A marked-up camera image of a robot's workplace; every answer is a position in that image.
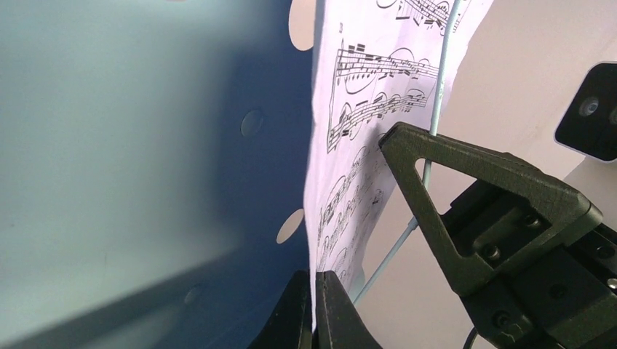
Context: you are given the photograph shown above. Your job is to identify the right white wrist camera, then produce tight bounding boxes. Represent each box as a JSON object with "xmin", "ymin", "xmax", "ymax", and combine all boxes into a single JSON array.
[{"xmin": 553, "ymin": 61, "xmax": 617, "ymax": 213}]

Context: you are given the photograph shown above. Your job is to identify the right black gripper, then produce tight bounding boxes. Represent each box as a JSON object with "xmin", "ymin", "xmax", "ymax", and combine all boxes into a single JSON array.
[{"xmin": 378, "ymin": 121, "xmax": 617, "ymax": 349}]

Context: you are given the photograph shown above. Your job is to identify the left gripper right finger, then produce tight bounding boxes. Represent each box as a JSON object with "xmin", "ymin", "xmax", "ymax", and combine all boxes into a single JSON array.
[{"xmin": 314, "ymin": 270, "xmax": 382, "ymax": 349}]

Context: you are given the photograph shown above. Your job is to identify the light blue music stand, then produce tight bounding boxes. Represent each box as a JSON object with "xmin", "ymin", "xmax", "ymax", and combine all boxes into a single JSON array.
[{"xmin": 0, "ymin": 0, "xmax": 463, "ymax": 349}]

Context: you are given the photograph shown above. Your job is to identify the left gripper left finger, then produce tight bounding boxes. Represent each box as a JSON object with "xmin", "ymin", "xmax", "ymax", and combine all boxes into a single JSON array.
[{"xmin": 248, "ymin": 270, "xmax": 313, "ymax": 349}]

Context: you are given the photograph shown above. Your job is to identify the sheet music pages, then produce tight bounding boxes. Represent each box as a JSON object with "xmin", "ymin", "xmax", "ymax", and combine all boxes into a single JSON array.
[{"xmin": 303, "ymin": 0, "xmax": 495, "ymax": 333}]

